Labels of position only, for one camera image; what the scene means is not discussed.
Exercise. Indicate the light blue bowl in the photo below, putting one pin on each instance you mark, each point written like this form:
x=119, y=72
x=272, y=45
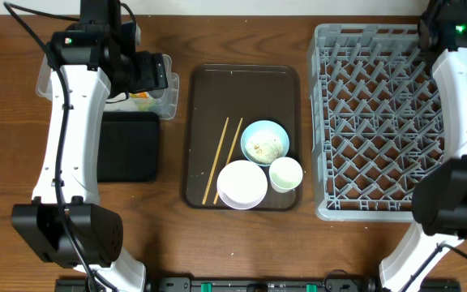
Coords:
x=264, y=125

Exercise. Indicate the yellow snack wrapper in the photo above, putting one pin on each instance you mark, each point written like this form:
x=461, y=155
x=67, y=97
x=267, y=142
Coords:
x=142, y=100

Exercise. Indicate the rice and food scraps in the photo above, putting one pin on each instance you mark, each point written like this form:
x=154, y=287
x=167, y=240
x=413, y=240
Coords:
x=264, y=147

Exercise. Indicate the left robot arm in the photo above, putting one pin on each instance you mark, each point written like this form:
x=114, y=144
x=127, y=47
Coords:
x=94, y=59

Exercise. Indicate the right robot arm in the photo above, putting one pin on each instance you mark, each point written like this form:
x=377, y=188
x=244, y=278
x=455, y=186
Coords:
x=439, y=201

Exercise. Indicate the grey dishwasher rack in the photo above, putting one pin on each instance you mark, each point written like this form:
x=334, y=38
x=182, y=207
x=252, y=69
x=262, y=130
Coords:
x=377, y=120

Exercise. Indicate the right wooden chopstick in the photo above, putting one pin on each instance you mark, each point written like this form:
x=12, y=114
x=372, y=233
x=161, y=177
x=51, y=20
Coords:
x=231, y=150

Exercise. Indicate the wooden chopstick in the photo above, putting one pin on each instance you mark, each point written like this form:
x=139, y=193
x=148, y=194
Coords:
x=214, y=163
x=231, y=150

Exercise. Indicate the left wooden chopstick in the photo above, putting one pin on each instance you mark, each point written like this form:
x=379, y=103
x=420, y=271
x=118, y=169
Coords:
x=214, y=163

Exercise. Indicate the white bowl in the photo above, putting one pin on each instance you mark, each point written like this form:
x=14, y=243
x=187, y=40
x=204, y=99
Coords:
x=242, y=185

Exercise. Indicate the dark brown serving tray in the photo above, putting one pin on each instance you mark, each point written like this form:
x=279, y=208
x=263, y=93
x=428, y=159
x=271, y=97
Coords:
x=218, y=91

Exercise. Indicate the pale green cup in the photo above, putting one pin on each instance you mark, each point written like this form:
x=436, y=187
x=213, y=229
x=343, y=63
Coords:
x=285, y=174

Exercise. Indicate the clear plastic bin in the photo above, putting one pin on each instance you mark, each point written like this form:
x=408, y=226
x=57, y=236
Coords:
x=165, y=100

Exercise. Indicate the black plastic tray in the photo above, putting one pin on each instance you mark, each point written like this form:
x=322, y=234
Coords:
x=129, y=147

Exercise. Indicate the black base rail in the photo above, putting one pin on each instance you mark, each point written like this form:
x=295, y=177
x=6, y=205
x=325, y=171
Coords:
x=182, y=284

